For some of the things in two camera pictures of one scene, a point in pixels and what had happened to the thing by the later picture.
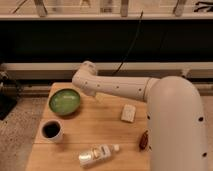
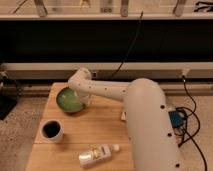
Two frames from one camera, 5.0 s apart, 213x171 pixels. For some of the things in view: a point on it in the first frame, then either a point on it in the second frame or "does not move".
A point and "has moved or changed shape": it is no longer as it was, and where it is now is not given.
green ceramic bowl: (64, 101) has moved or changed shape
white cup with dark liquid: (52, 130) does not move
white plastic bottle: (97, 154) does not move
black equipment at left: (10, 93) does not move
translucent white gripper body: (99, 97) to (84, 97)
